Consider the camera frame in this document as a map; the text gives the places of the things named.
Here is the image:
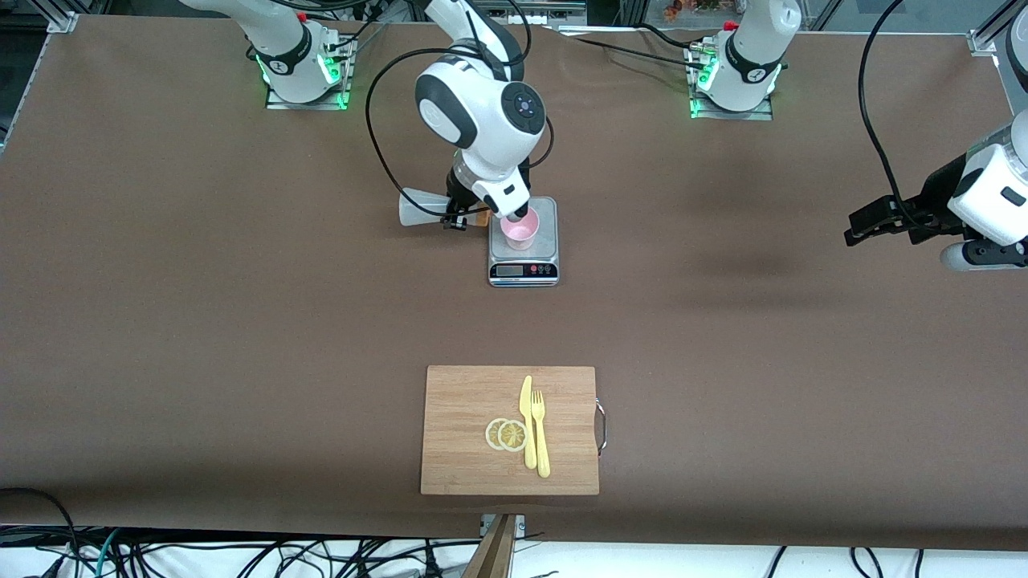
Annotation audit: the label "black cables at arm base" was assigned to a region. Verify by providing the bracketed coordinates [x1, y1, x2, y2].
[321, 0, 390, 49]

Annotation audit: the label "teal floor cable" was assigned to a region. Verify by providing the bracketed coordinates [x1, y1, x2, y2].
[95, 528, 121, 578]

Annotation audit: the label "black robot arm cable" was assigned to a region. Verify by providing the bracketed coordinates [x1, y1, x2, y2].
[857, 0, 912, 235]
[365, 0, 557, 218]

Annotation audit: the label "wooden post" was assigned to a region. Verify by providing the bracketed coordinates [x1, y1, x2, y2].
[462, 514, 517, 578]

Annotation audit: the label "grey power strip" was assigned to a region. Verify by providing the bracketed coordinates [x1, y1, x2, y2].
[468, 0, 589, 26]

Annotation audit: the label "yellow plastic knife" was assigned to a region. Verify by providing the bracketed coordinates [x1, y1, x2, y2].
[519, 375, 537, 470]

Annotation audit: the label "tangled black floor cables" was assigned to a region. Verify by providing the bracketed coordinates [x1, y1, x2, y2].
[120, 536, 483, 578]

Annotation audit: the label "bamboo cutting board with handle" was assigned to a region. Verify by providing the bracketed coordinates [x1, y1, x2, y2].
[420, 365, 608, 496]

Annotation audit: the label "silver digital kitchen scale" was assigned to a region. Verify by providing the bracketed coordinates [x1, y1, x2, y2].
[488, 197, 559, 287]

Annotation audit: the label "black cable across table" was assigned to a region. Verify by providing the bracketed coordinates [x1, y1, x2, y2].
[558, 22, 712, 75]

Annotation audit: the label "yellow plastic fork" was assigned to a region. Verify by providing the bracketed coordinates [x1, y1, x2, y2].
[531, 391, 552, 478]

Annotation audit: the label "aluminium frame extrusion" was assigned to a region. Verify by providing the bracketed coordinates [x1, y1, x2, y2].
[40, 0, 81, 33]
[968, 0, 1028, 57]

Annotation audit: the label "pink plastic cup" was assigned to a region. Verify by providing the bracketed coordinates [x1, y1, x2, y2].
[500, 207, 541, 251]

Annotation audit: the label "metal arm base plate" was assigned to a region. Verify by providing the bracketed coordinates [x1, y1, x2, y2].
[265, 36, 352, 111]
[689, 44, 776, 121]

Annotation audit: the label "clear squeeze bottle orange cap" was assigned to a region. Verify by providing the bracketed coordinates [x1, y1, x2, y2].
[399, 187, 493, 228]

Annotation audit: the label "thick black floor cable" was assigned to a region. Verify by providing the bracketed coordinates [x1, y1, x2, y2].
[0, 487, 81, 563]

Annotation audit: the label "orange background objects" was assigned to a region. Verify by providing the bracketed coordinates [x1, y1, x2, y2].
[663, 0, 724, 21]

